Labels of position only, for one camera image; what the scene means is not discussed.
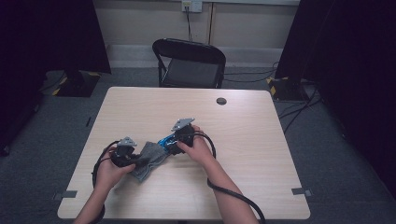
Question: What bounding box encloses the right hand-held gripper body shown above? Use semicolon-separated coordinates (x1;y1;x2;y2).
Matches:
170;117;196;151

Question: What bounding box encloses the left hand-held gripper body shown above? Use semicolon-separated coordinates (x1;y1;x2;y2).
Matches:
110;136;141;168

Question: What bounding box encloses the grey knit cloth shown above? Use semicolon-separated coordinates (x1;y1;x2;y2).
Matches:
131;141;172;183

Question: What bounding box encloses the person's right hand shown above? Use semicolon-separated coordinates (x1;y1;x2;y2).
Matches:
177;124;217;168

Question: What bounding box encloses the person's left hand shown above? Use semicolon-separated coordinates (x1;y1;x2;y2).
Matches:
92;149;136;195

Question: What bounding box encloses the black folding chair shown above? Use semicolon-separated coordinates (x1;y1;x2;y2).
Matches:
151;37;227;89

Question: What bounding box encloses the stand base with striped tape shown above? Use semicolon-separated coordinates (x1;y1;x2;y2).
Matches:
54;69;102;98
265;76;309;102

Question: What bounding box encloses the black curtain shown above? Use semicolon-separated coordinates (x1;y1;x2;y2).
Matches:
0;0;112;157
275;0;396;200

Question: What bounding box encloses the left hand-held gripper black cable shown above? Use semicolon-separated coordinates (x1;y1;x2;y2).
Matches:
91;139;121;223

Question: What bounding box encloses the hand-held gripper black cable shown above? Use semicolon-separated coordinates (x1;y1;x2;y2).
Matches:
192;132;267;224
91;139;121;223

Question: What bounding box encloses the right hand-held gripper black cable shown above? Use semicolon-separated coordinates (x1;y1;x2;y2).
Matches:
192;132;267;224

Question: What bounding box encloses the black socket cable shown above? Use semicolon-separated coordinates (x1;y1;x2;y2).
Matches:
185;6;194;42

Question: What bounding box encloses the black floor cable bundle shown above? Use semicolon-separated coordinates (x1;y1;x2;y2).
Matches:
277;83;323;135

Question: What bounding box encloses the white wall socket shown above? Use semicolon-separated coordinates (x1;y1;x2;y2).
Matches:
181;0;204;13

